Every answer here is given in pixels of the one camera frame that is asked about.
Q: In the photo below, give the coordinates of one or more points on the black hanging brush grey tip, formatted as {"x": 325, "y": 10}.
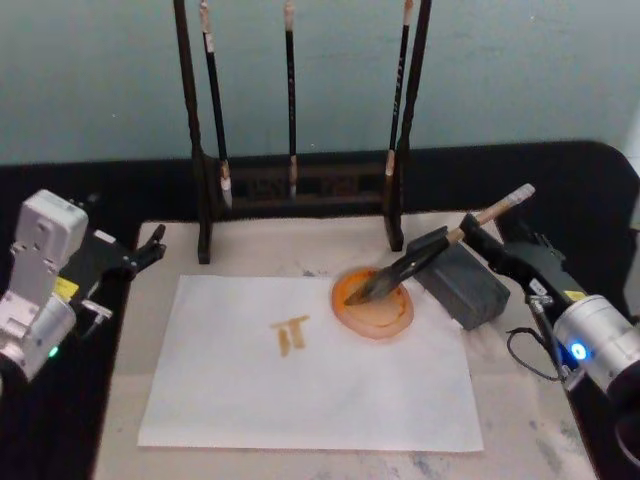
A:
{"x": 216, "y": 100}

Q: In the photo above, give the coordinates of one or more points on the black table cloth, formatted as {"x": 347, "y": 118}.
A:
{"x": 50, "y": 430}

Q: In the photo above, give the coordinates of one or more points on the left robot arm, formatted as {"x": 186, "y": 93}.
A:
{"x": 37, "y": 280}

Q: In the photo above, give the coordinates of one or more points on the grey rectangular block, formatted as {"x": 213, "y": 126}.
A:
{"x": 465, "y": 290}

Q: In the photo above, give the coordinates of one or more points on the thin black hanging brush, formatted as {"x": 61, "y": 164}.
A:
{"x": 290, "y": 100}

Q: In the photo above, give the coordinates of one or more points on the white paper sheet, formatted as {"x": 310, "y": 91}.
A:
{"x": 310, "y": 370}

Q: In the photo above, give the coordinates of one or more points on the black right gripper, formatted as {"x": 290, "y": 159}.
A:
{"x": 537, "y": 265}

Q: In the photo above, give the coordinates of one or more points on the black hanging brush brown tip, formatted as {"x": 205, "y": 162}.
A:
{"x": 397, "y": 100}

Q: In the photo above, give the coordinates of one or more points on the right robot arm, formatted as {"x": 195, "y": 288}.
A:
{"x": 597, "y": 332}

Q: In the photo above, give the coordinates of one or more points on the dark wooden brush rack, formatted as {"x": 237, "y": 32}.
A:
{"x": 205, "y": 200}

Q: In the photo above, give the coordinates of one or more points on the orange ink dish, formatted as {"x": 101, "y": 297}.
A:
{"x": 375, "y": 315}

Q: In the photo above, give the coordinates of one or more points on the pale felt mat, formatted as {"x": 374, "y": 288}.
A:
{"x": 125, "y": 430}

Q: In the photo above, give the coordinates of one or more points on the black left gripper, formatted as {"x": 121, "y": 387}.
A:
{"x": 97, "y": 260}

